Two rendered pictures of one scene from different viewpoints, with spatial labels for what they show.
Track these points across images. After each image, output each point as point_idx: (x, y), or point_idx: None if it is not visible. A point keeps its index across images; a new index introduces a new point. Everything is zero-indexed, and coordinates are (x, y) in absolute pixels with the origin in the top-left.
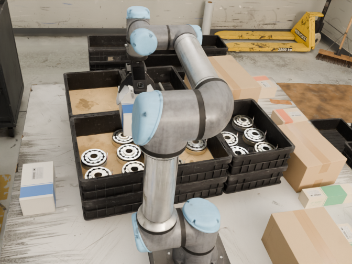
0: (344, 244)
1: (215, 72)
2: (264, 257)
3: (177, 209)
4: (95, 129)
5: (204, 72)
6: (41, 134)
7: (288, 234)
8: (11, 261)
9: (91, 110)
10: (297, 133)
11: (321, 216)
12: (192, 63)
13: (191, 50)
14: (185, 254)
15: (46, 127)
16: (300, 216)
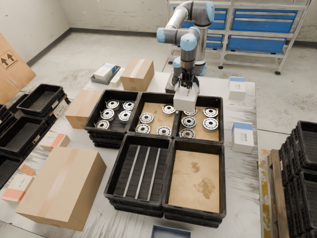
0: (129, 65)
1: (174, 12)
2: (150, 87)
3: None
4: None
5: (180, 11)
6: (243, 196)
7: (144, 72)
8: (251, 112)
9: (201, 177)
10: (82, 108)
11: (125, 73)
12: (181, 15)
13: (177, 18)
14: None
15: (239, 205)
16: (133, 75)
